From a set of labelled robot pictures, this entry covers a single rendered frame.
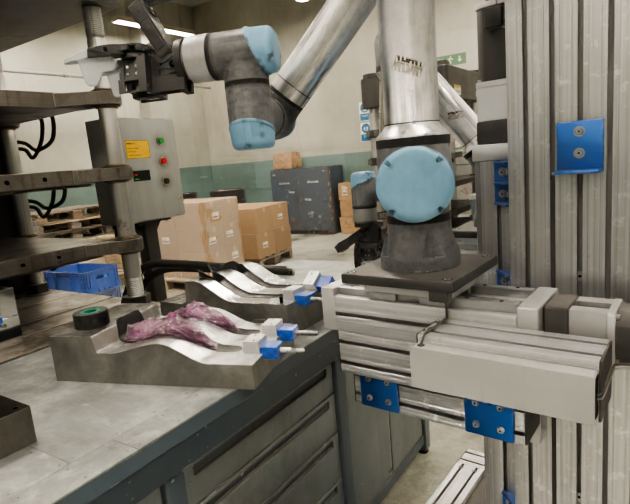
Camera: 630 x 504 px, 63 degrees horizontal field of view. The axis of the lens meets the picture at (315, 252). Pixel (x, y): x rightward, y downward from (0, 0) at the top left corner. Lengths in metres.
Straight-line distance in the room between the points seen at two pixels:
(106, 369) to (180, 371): 0.19
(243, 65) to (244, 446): 0.84
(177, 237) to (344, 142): 4.09
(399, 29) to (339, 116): 7.99
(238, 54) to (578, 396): 0.70
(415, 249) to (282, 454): 0.71
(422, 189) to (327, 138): 8.15
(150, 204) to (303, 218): 6.67
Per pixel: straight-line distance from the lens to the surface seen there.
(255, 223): 6.04
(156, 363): 1.18
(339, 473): 1.70
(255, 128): 0.86
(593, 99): 1.02
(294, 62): 0.98
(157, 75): 0.95
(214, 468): 1.22
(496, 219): 1.13
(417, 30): 0.82
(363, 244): 1.57
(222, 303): 1.48
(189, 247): 5.44
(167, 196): 2.18
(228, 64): 0.88
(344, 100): 8.76
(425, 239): 0.93
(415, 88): 0.81
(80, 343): 1.29
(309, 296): 1.36
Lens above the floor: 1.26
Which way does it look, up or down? 10 degrees down
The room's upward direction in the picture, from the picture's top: 5 degrees counter-clockwise
